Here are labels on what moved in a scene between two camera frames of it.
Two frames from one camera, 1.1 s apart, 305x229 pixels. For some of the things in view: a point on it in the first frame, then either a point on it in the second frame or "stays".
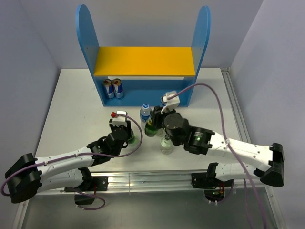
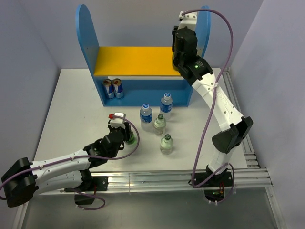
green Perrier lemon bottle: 149,130 → 174,67
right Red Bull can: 118,88 stays
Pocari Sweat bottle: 145,112 stays
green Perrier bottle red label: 132,140 stays
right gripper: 157,116 → 173,33
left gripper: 127,128 stays
